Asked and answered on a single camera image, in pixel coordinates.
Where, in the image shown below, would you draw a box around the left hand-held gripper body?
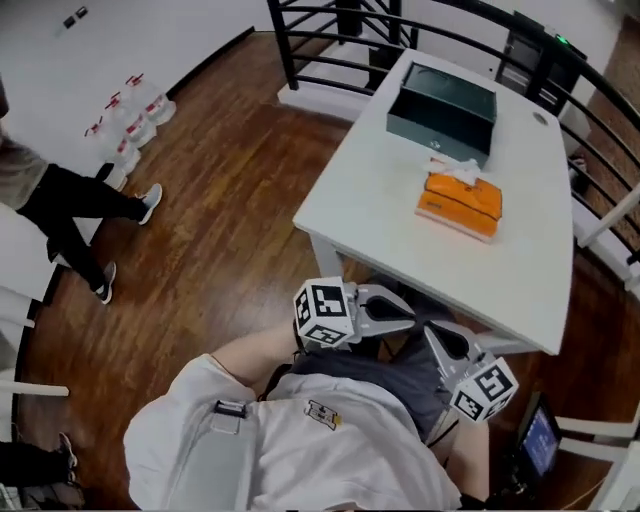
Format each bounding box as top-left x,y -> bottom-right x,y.
293,276 -> 374,350

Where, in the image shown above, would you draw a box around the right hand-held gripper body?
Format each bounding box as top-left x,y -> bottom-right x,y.
438,351 -> 520,425

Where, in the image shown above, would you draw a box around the orange pack of tissues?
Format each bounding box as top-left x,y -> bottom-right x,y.
413,155 -> 503,246

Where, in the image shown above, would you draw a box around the dark green box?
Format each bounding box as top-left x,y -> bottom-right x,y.
385,60 -> 498,169

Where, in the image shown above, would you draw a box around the person's left forearm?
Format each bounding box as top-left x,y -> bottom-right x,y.
211,319 -> 302,390

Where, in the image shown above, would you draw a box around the person's right forearm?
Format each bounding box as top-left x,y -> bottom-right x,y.
432,415 -> 489,502

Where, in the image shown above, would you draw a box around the person's grey shorts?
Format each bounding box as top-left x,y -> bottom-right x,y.
288,309 -> 459,444

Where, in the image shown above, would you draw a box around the black screen device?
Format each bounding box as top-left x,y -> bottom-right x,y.
516,391 -> 564,484

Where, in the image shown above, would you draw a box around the white table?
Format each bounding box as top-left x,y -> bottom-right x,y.
292,47 -> 576,357

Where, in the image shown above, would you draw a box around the white chair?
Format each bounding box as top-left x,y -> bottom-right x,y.
552,413 -> 640,512

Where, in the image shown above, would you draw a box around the person's white shirt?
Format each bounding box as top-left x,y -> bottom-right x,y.
122,351 -> 464,512

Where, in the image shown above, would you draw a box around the black metal railing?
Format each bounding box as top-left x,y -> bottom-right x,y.
266,0 -> 640,301

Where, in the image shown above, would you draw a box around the clear water jug red cap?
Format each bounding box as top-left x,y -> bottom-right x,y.
124,74 -> 177,124
83,118 -> 143,175
103,93 -> 157,149

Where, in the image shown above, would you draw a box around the black shelf cabinet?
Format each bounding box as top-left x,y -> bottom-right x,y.
499,21 -> 587,117

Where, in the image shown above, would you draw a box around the grey shoulder strap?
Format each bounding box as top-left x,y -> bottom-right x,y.
208,398 -> 252,512

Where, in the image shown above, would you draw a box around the white railing post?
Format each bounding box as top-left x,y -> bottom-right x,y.
576,183 -> 640,249

